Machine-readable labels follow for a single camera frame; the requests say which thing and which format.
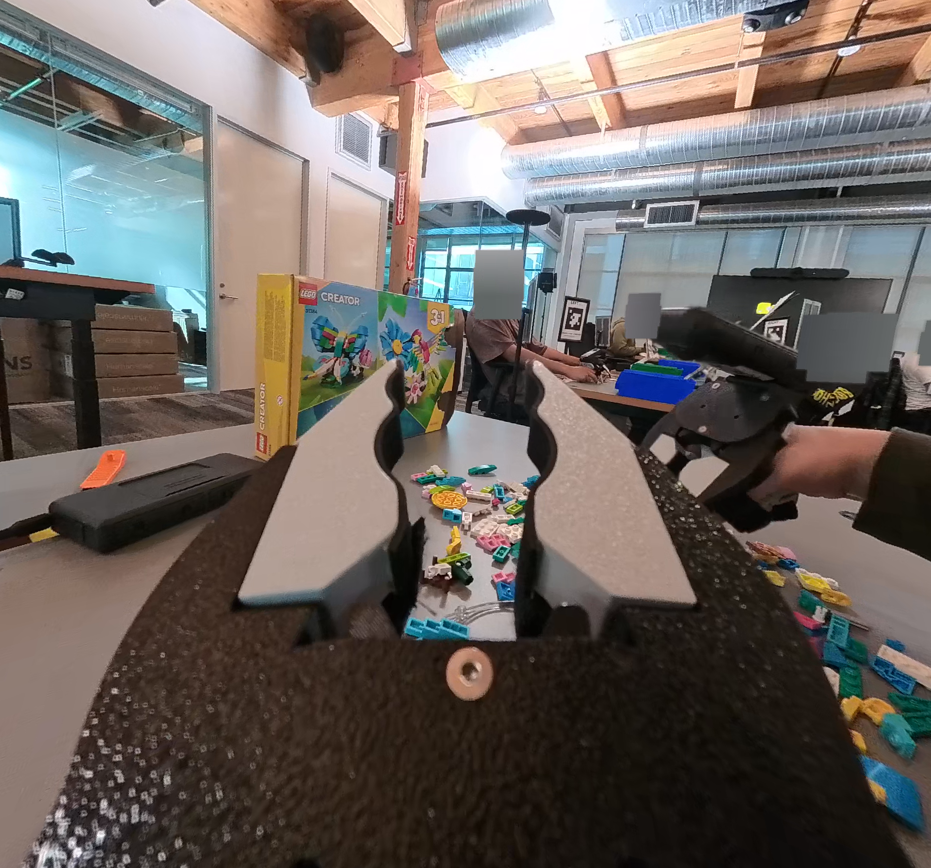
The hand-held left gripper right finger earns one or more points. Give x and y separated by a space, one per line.
604 511

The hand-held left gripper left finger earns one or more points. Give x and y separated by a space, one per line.
327 497

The pile of colourful toy bricks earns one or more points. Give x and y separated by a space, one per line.
480 519

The wooden top side desk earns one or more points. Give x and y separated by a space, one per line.
73 282

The person's right hand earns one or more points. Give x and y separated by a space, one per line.
829 461

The blue storage bin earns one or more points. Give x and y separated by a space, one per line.
654 382

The black white tag board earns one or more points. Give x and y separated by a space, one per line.
575 316
777 330

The wooden work table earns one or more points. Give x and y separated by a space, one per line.
618 406

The yellow toy brick set box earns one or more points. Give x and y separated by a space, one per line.
320 359

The black video bar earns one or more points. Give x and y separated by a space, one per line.
800 272

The black office chair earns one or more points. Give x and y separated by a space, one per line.
480 388

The black flat case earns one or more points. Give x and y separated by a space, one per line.
145 504

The orange brick separator tool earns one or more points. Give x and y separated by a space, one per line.
102 471

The stack of cardboard boxes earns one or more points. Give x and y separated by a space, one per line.
131 351

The pale door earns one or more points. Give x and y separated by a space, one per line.
262 257
356 228

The black floor lamp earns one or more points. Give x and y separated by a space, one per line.
529 217

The black box speaker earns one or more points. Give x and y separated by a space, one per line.
393 155

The black ceiling sensor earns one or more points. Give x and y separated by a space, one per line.
775 15

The black round ceiling speaker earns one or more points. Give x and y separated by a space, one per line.
324 44

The large black wall screen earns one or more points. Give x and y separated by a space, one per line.
734 300

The white duct vent grille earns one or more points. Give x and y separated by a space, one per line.
670 213

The thin silver ventilation duct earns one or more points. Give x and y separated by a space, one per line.
800 212

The long silver ventilation duct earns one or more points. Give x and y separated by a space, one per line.
727 181
727 140

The wooden support post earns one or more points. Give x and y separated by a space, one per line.
407 191

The white wall vent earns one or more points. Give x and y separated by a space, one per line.
355 140

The wide silver ventilation duct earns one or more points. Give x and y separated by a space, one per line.
494 31

